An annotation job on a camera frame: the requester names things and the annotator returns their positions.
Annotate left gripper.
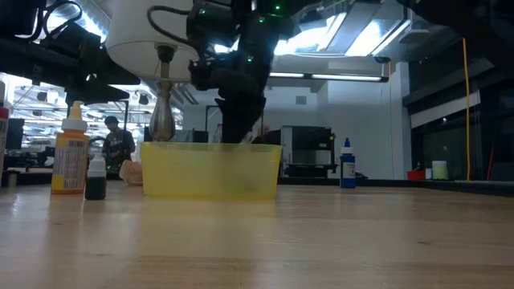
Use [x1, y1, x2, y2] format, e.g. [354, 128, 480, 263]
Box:
[47, 19, 142, 107]

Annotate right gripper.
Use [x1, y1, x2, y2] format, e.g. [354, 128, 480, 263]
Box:
[187, 55, 269, 145]

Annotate small green white-capped bottle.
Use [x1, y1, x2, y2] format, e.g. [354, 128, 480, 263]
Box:
[84, 149, 108, 201]

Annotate blue food coloring bottle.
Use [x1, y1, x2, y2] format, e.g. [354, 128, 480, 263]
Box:
[340, 137, 357, 189]

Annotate silver lamp white shade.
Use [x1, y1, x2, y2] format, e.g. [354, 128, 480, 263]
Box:
[104, 0, 202, 143]

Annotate yellow plastic bin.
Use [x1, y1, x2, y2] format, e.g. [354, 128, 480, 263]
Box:
[139, 141, 283, 201]

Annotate person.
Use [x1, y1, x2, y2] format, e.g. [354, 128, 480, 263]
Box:
[101, 116, 137, 169]

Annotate black equipment cabinet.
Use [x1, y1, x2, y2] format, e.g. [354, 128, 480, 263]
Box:
[280, 125, 337, 178]

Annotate silver battery left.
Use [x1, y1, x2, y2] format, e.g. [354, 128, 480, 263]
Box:
[51, 100, 91, 195]

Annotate fluorescent tube light fixture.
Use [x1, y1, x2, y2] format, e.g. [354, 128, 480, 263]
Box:
[268, 71, 390, 83]

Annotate black monitor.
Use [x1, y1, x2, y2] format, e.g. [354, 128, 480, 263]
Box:
[6, 118, 26, 150]

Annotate ceiling light panel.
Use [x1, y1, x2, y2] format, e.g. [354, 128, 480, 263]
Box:
[276, 11, 410, 57]

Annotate green and white container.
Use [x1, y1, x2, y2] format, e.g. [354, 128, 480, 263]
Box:
[431, 160, 449, 181]

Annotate yellow extension cable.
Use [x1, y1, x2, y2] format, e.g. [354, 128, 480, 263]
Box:
[461, 38, 471, 181]

